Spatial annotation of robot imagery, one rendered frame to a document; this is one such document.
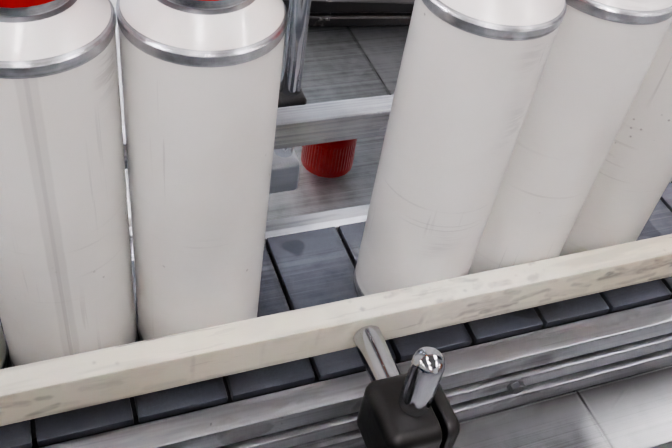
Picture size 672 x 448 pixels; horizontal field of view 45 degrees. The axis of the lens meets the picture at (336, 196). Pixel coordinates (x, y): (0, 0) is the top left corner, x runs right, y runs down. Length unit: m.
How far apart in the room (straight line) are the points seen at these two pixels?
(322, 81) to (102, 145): 0.35
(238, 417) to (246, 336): 0.04
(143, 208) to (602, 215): 0.22
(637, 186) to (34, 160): 0.26
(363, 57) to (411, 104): 0.33
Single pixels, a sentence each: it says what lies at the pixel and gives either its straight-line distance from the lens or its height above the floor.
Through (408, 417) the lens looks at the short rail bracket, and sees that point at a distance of 0.30.
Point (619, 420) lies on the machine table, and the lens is 0.45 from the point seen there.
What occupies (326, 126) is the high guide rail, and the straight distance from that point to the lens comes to 0.34.
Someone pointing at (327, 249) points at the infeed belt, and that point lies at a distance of 0.40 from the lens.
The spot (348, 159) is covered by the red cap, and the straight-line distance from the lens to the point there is 0.51.
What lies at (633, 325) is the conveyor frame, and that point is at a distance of 0.42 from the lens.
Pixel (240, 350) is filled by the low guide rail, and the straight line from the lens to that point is 0.32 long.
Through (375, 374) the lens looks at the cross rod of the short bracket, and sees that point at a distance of 0.32.
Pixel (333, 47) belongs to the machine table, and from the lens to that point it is 0.63.
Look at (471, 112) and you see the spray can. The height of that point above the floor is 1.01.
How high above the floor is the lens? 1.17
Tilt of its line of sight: 43 degrees down
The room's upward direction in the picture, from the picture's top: 10 degrees clockwise
